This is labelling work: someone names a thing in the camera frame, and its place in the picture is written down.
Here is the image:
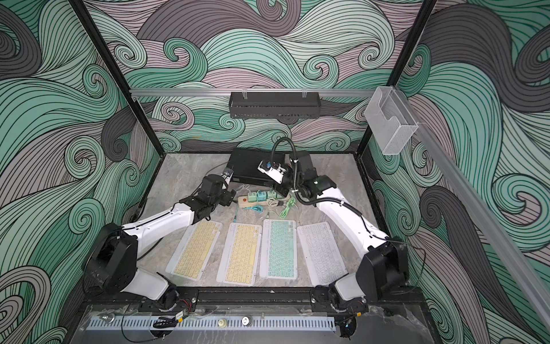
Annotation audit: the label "yellow keyboard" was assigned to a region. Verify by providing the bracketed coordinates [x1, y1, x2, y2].
[166, 220, 223, 281]
[216, 222, 262, 287]

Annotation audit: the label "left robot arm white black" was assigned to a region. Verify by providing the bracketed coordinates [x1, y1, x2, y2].
[83, 169, 236, 301]

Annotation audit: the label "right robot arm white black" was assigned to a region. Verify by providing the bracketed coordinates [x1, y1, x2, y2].
[258, 151, 409, 303]

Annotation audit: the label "green keyboard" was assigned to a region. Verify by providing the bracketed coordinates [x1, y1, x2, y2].
[259, 219, 297, 280]

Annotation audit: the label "white keyboard far right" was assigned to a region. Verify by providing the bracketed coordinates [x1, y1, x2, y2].
[297, 222, 348, 286]

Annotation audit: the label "black flat box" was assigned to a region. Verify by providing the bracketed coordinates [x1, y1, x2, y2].
[226, 148, 275, 187]

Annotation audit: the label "wooden power strip green plugs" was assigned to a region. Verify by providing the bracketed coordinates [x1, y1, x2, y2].
[237, 191, 290, 209]

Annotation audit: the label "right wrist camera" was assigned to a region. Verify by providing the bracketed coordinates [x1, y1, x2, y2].
[258, 160, 287, 184]

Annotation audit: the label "black wall tray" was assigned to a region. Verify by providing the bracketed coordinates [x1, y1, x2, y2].
[229, 93, 322, 120]

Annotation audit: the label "clear acrylic wall holder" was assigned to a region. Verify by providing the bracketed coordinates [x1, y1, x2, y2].
[364, 86, 418, 156]

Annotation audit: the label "aluminium wall rail back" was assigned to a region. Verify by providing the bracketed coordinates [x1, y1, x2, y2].
[130, 87, 375, 98]

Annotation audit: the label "aluminium wall rail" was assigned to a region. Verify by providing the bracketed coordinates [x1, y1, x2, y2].
[395, 90, 549, 328]
[130, 87, 375, 98]

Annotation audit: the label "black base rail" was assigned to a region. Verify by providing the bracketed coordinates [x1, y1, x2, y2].
[79, 287, 428, 315]

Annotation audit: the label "white slotted cable duct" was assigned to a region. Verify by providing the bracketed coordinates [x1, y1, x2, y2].
[85, 315, 337, 332]

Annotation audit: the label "aluminium wall rail right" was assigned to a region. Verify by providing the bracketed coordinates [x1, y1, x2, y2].
[395, 90, 549, 328]

